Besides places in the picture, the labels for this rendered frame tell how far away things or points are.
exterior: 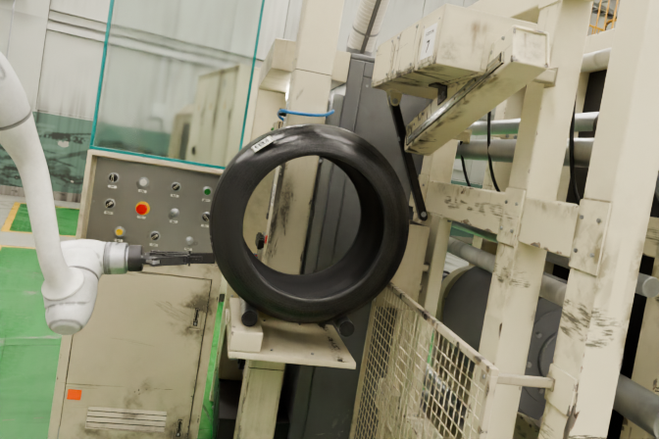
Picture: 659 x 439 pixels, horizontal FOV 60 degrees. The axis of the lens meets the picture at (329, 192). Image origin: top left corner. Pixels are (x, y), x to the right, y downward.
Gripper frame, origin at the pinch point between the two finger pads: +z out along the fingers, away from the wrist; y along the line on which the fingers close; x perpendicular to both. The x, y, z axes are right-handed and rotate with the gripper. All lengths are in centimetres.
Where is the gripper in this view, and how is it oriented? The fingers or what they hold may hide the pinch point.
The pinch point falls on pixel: (202, 258)
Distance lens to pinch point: 169.4
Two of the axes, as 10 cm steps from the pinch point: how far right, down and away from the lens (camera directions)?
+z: 9.8, 0.2, 1.9
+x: -0.3, 10.0, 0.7
